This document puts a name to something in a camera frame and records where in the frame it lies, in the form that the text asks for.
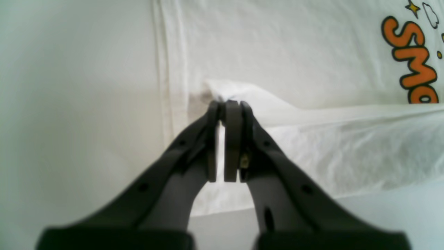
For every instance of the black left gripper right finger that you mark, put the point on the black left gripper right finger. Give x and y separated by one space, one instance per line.
293 212

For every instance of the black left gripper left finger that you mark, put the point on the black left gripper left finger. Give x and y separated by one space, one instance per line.
154 211

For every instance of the white printed T-shirt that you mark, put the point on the white printed T-shirt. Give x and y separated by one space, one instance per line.
350 90

